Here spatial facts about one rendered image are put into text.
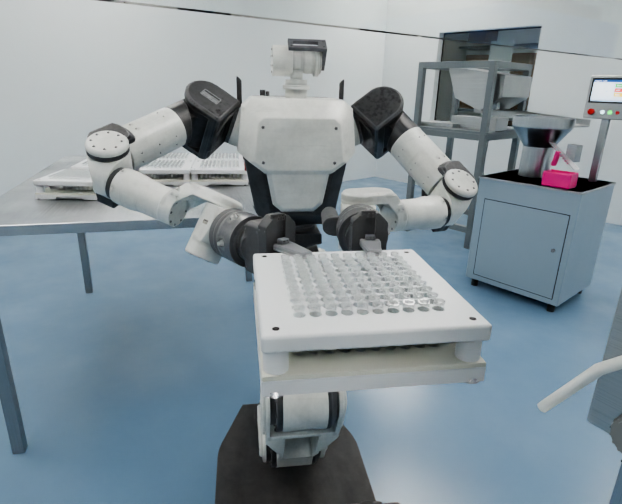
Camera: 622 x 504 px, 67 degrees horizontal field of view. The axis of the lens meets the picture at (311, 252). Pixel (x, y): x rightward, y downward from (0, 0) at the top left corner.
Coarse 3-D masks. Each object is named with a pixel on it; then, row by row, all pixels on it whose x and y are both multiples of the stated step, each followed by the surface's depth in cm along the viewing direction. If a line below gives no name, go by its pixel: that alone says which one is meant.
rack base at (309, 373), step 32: (256, 320) 60; (320, 352) 52; (352, 352) 52; (384, 352) 53; (416, 352) 53; (448, 352) 53; (288, 384) 48; (320, 384) 49; (352, 384) 49; (384, 384) 50; (416, 384) 51
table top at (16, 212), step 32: (64, 160) 259; (32, 192) 184; (224, 192) 193; (0, 224) 142; (32, 224) 144; (64, 224) 146; (96, 224) 148; (128, 224) 151; (160, 224) 153; (192, 224) 156
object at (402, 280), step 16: (384, 256) 66; (304, 272) 60; (320, 272) 60; (352, 272) 61; (368, 272) 60; (384, 272) 61; (400, 272) 61; (304, 288) 55; (320, 288) 55; (336, 288) 55; (352, 288) 56; (368, 288) 55; (384, 288) 56; (400, 288) 56; (416, 288) 56; (384, 304) 53; (400, 304) 54; (416, 304) 54
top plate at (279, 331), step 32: (256, 256) 67; (352, 256) 68; (416, 256) 69; (256, 288) 57; (448, 288) 58; (288, 320) 49; (320, 320) 50; (352, 320) 50; (384, 320) 50; (416, 320) 50; (448, 320) 50; (480, 320) 50
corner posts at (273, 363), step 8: (456, 344) 52; (464, 344) 51; (472, 344) 50; (480, 344) 51; (288, 352) 48; (456, 352) 52; (464, 352) 51; (472, 352) 51; (480, 352) 51; (264, 360) 48; (272, 360) 47; (280, 360) 48; (288, 360) 49; (464, 360) 51; (472, 360) 51; (264, 368) 48; (272, 368) 48; (280, 368) 48; (288, 368) 49
